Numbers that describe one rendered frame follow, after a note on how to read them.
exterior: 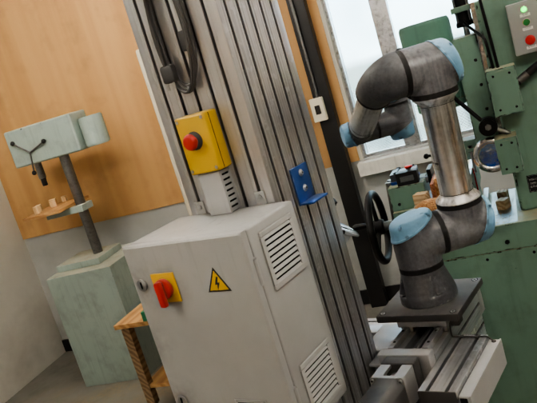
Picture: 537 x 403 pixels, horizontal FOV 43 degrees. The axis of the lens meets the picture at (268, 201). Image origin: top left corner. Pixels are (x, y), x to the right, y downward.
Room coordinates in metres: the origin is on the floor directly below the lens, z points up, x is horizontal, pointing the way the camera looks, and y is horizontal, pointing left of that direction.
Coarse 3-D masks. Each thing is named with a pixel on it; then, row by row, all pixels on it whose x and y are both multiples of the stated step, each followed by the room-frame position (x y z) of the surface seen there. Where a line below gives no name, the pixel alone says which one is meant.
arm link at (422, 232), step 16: (400, 224) 1.68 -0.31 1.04; (416, 224) 1.66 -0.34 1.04; (432, 224) 1.67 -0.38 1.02; (400, 240) 1.67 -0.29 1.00; (416, 240) 1.66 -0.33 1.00; (432, 240) 1.66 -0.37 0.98; (448, 240) 1.66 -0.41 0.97; (400, 256) 1.69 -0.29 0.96; (416, 256) 1.66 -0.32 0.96; (432, 256) 1.66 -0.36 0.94
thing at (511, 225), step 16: (496, 192) 2.56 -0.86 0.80; (512, 192) 2.50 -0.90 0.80; (496, 208) 2.36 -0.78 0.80; (512, 208) 2.30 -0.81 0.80; (496, 224) 2.19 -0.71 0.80; (512, 224) 2.15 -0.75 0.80; (528, 224) 2.13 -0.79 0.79; (496, 240) 2.17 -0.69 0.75; (512, 240) 2.15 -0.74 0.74; (528, 240) 2.14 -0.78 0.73; (448, 256) 2.23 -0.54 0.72; (464, 256) 2.21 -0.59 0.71
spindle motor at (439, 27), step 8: (440, 16) 2.41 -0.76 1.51; (416, 24) 2.34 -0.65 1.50; (424, 24) 2.33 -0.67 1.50; (432, 24) 2.32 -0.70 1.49; (440, 24) 2.33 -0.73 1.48; (448, 24) 2.35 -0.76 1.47; (400, 32) 2.39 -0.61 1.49; (408, 32) 2.36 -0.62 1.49; (416, 32) 2.34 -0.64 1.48; (424, 32) 2.32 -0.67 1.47; (432, 32) 2.32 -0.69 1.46; (440, 32) 2.33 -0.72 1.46; (448, 32) 2.34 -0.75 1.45; (400, 40) 2.41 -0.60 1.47; (408, 40) 2.36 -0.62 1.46; (416, 40) 2.34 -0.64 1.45; (424, 40) 2.33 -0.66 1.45; (448, 40) 2.34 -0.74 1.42; (456, 96) 2.33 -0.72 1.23; (464, 96) 2.35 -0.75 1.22; (456, 104) 2.32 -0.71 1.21
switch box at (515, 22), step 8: (528, 0) 2.12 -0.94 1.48; (536, 0) 2.11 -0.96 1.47; (512, 8) 2.14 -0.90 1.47; (528, 8) 2.12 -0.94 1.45; (536, 8) 2.12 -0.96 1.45; (512, 16) 2.14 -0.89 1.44; (528, 16) 2.13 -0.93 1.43; (536, 16) 2.12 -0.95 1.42; (512, 24) 2.15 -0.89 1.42; (520, 24) 2.14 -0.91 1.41; (536, 24) 2.12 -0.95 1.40; (512, 32) 2.15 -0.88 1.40; (520, 32) 2.14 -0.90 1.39; (528, 32) 2.13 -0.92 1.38; (536, 32) 2.12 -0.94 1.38; (512, 40) 2.19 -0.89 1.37; (520, 40) 2.14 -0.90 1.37; (536, 40) 2.12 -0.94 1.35; (520, 48) 2.14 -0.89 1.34; (536, 48) 2.13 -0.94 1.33
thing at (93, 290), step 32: (32, 128) 3.99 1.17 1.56; (64, 128) 3.93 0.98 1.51; (96, 128) 3.91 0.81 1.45; (32, 160) 4.01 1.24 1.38; (64, 160) 4.02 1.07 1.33; (96, 256) 3.95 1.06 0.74; (64, 288) 3.87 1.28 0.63; (96, 288) 3.80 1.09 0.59; (128, 288) 3.86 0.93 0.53; (64, 320) 3.90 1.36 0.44; (96, 320) 3.83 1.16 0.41; (96, 352) 3.85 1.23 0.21; (128, 352) 3.79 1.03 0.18; (96, 384) 3.88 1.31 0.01
